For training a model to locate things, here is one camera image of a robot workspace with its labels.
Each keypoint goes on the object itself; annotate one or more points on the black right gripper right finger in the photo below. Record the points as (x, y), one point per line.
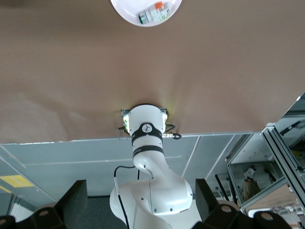
(207, 202)

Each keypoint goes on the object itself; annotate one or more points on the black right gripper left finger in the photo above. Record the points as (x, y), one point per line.
(71, 202)

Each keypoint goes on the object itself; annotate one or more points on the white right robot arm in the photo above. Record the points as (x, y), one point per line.
(147, 202)

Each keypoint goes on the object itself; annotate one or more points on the background person brown clothes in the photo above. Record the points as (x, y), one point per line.
(250, 188)

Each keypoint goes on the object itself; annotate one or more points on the white round plate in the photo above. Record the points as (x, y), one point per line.
(128, 12)

